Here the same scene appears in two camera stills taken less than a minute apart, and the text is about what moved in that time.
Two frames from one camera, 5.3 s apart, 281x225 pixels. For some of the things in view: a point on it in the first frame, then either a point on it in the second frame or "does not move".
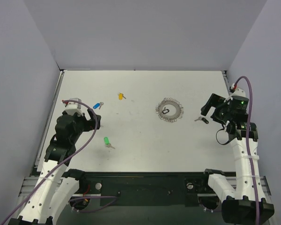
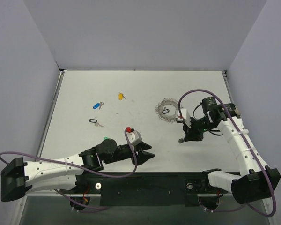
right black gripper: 215,107 to 190,135
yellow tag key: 121,96 does not move
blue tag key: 97,105 does not move
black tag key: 165,110 does not move
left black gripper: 85,121 to 136,153
